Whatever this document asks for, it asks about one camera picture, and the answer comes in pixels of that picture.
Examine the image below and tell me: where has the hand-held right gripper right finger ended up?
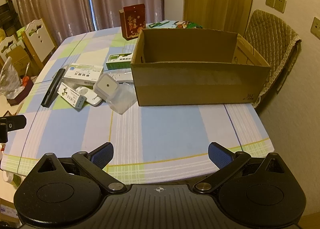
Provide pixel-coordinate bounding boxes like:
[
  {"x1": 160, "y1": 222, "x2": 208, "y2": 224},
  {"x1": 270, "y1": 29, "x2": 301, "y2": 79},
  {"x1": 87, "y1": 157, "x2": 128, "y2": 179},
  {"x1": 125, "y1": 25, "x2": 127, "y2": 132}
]
[{"x1": 192, "y1": 141, "x2": 292, "y2": 195}]

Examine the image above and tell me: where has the chair with quilted cover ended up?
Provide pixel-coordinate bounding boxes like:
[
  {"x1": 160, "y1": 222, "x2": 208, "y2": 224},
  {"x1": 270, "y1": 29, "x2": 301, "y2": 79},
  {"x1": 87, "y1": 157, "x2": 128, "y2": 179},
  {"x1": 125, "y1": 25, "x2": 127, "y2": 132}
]
[{"x1": 243, "y1": 9, "x2": 302, "y2": 109}]

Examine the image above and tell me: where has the square white clear-cased box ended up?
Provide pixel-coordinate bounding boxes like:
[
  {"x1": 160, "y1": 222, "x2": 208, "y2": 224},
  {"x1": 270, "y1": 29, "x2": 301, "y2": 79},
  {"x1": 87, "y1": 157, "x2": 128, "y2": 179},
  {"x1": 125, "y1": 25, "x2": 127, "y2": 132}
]
[{"x1": 93, "y1": 72, "x2": 121, "y2": 99}]

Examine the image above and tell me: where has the checked tablecloth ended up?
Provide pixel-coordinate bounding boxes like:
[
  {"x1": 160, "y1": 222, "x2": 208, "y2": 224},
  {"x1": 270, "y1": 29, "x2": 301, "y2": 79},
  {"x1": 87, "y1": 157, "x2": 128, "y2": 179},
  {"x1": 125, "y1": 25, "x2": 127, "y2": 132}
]
[{"x1": 0, "y1": 23, "x2": 275, "y2": 187}]

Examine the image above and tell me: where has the dark storage shelf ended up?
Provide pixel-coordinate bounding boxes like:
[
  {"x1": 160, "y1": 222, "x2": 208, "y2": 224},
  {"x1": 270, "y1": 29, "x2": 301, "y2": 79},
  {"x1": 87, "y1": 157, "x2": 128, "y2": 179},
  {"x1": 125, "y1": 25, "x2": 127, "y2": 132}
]
[{"x1": 0, "y1": 0, "x2": 23, "y2": 35}]

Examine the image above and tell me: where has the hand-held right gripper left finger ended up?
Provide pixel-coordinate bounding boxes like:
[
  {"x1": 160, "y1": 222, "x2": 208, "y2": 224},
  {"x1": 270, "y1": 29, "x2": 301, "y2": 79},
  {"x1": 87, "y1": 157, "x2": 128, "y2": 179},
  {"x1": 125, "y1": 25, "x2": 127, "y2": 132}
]
[{"x1": 32, "y1": 142, "x2": 128, "y2": 195}]

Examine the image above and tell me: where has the small white remote control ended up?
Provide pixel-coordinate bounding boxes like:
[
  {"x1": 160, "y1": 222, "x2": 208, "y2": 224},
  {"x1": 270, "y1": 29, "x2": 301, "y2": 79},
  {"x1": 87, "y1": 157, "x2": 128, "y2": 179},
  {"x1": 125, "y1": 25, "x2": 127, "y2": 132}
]
[{"x1": 76, "y1": 85, "x2": 102, "y2": 106}]

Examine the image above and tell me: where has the pink-brown curtain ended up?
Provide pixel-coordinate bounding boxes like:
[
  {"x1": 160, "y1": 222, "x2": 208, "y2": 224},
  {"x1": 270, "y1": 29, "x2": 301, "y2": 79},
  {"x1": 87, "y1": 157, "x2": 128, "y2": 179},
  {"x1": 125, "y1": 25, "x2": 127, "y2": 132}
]
[{"x1": 12, "y1": 0, "x2": 165, "y2": 45}]

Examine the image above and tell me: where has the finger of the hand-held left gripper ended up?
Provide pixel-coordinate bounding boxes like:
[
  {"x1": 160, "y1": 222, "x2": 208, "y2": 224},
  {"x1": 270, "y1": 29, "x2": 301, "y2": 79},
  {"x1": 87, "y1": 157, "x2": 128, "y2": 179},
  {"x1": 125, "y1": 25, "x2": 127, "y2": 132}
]
[{"x1": 0, "y1": 115, "x2": 27, "y2": 143}]

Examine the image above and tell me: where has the green cartoon printed bag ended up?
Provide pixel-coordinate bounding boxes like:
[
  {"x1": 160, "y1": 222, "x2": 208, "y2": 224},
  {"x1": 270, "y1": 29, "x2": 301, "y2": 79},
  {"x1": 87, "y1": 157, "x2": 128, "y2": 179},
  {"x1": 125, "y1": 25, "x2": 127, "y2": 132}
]
[{"x1": 148, "y1": 20, "x2": 203, "y2": 30}]

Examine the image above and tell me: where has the long white remote control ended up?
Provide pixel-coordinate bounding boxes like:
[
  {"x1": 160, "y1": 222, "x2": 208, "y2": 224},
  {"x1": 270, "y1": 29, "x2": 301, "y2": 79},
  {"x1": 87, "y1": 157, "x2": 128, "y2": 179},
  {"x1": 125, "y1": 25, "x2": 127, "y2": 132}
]
[{"x1": 104, "y1": 69, "x2": 133, "y2": 84}]

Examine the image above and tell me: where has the clear plastic case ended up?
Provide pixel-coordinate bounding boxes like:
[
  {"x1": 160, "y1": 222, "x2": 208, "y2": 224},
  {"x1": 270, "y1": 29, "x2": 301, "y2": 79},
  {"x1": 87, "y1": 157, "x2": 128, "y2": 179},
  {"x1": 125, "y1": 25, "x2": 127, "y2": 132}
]
[{"x1": 106, "y1": 83, "x2": 137, "y2": 115}]

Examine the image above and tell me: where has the brown carton on floor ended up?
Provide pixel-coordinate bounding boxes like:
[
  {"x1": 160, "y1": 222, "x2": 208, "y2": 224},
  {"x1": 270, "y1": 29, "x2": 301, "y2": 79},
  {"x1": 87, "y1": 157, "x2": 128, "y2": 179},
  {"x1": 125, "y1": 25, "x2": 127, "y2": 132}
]
[{"x1": 6, "y1": 45, "x2": 32, "y2": 78}]

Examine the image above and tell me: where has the orange grey booklet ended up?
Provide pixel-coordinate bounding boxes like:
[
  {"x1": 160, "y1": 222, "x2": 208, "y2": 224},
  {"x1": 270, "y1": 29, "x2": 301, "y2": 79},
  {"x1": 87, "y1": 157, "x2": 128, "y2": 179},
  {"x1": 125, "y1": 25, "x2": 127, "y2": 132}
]
[{"x1": 63, "y1": 63, "x2": 104, "y2": 86}]

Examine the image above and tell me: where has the black pen-shaped device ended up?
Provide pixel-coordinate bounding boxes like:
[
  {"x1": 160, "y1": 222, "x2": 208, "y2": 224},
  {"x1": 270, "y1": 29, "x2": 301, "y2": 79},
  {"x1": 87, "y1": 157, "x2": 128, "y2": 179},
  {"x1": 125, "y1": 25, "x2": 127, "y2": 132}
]
[{"x1": 41, "y1": 65, "x2": 69, "y2": 108}]

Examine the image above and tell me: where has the brown cardboard box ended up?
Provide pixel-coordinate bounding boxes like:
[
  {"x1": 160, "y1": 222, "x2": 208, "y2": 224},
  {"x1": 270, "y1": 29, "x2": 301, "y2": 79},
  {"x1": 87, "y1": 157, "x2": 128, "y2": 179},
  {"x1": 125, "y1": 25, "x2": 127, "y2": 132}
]
[{"x1": 131, "y1": 28, "x2": 272, "y2": 107}]

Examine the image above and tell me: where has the white wooden chair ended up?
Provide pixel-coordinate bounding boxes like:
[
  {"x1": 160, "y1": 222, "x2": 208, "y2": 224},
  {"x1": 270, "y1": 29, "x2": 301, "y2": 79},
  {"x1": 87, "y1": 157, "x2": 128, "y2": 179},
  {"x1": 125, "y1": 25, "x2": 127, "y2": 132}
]
[
  {"x1": 0, "y1": 35, "x2": 18, "y2": 70},
  {"x1": 21, "y1": 18, "x2": 58, "y2": 70}
]

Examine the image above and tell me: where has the crumpled clear plastic bag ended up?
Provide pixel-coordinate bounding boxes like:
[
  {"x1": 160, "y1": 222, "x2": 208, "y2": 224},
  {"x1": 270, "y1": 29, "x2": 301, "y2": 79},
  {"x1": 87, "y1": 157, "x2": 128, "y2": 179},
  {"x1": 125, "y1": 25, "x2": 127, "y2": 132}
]
[{"x1": 0, "y1": 56, "x2": 22, "y2": 95}]

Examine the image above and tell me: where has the dark red gift box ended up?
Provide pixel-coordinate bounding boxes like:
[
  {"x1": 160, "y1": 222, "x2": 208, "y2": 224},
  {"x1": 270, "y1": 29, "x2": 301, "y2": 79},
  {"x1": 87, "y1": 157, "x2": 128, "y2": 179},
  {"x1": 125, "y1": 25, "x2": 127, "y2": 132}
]
[{"x1": 120, "y1": 4, "x2": 146, "y2": 41}]

